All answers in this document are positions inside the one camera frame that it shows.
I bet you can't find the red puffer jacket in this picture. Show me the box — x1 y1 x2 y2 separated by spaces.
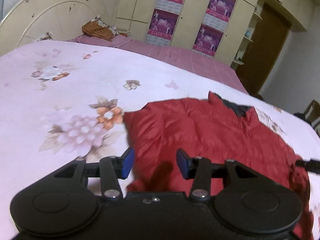
124 93 313 239

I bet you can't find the wooden chair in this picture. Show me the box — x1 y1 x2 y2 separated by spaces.
304 100 320 124

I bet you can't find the floral white bed quilt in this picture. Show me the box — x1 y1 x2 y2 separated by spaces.
1 41 319 239

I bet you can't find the pink bed sheet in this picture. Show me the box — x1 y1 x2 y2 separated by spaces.
71 35 247 93

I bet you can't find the open corner shelf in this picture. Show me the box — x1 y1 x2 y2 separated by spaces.
231 7 263 70

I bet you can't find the lower right purple poster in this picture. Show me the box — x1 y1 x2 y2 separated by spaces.
193 24 223 57

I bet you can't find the brown wooden door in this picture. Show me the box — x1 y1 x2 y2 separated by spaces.
236 3 291 97

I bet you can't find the lower left purple poster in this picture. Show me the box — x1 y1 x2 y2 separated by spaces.
145 9 178 46

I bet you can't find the cream wardrobe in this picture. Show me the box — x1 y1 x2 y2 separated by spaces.
116 0 315 65

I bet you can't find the upper right purple poster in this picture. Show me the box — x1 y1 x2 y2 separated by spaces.
202 0 236 33

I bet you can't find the cream round headboard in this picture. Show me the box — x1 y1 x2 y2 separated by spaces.
1 0 109 55

